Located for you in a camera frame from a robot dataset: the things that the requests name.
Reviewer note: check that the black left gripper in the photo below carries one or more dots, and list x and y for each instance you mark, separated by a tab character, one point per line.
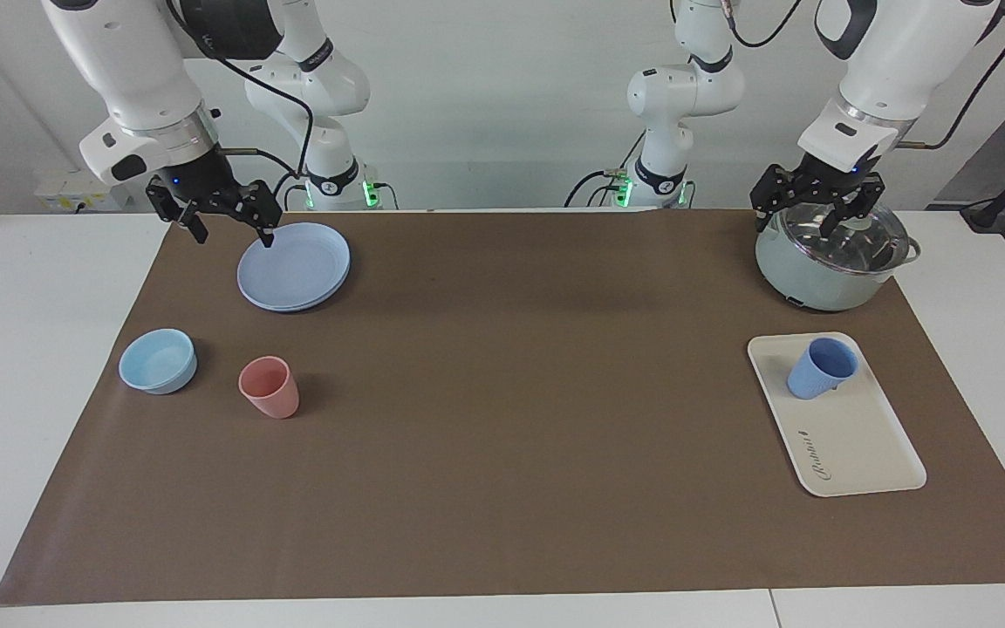
834	179

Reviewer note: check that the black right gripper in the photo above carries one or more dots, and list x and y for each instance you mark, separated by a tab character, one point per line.
197	179

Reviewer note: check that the blue plastic cup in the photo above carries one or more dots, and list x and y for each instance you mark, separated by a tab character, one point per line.
816	375

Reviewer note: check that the pink plastic cup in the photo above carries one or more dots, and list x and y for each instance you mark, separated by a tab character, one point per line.
271	397

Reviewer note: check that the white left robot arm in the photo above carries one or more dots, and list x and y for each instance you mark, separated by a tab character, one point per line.
904	52

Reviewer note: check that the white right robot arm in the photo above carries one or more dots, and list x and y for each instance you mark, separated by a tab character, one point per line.
132	61

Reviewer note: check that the cream rabbit print tray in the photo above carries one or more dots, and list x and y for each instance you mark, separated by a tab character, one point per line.
851	445

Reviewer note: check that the glass pot lid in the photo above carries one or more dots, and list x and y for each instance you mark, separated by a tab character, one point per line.
860	249

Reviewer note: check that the pale green cooking pot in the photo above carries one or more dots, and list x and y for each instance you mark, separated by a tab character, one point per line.
808	283

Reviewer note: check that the lavender round plate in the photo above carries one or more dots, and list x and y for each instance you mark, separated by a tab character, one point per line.
293	270

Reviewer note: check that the white power strip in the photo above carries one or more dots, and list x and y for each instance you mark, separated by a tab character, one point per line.
66	190

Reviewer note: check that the light blue bowl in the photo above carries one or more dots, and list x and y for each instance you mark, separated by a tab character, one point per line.
158	362

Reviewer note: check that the brown table mat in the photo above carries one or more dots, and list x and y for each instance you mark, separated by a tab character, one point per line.
511	436

